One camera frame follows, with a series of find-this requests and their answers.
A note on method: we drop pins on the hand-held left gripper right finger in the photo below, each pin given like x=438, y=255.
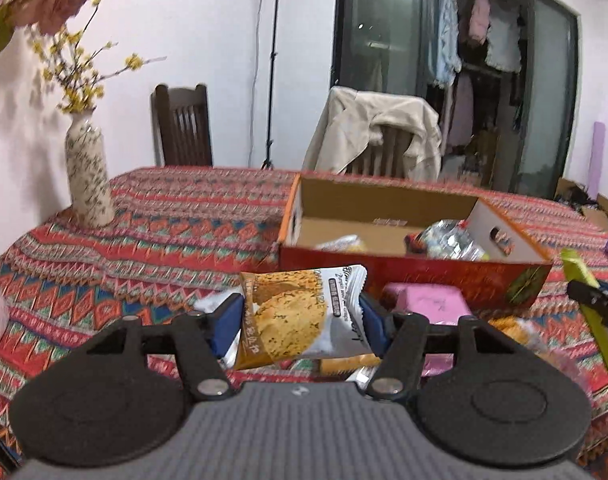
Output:
x=376, y=325

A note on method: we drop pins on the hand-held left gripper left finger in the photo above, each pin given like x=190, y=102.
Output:
x=226, y=327

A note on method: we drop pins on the lime green snack packet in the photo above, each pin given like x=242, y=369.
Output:
x=606, y=350

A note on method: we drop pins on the puffy pink snack packet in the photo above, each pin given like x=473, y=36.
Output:
x=428, y=305

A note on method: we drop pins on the orange cookie snack packet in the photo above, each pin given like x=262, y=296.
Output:
x=289, y=320

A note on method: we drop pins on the yellow and white snack packet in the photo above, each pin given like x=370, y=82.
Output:
x=344, y=245

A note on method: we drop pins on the white and orange snack packet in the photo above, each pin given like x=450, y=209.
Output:
x=508, y=330

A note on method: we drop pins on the red and silver snack packet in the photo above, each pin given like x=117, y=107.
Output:
x=448, y=240

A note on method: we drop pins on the orange cardboard box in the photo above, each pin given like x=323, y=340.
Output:
x=344, y=200

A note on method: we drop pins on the brown cardboard carton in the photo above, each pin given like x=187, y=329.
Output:
x=596, y=215

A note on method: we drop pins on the purple rolled mat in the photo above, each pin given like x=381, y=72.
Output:
x=596, y=160

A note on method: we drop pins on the wooden chair under jacket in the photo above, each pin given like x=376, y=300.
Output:
x=393, y=152

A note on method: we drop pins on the beige jacket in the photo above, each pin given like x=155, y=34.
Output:
x=344, y=130

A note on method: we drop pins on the small floral patterned vase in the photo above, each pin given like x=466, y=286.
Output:
x=89, y=175

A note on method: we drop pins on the dark wooden chair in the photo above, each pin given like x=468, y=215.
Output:
x=184, y=125

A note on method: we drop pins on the pale pink hanging garment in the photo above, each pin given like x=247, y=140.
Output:
x=461, y=110

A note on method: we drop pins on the white hanging garment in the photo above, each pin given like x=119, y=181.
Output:
x=503, y=45

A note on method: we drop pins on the black light stand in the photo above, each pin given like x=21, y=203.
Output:
x=273, y=60

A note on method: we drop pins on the yellow flower sprigs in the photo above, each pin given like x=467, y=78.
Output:
x=76, y=95

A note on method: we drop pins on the black framed sliding glass door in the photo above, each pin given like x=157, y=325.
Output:
x=373, y=35

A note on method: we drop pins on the light blue hanging shirt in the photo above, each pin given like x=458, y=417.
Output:
x=446, y=35

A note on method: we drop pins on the pink artificial roses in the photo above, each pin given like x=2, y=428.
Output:
x=59, y=5

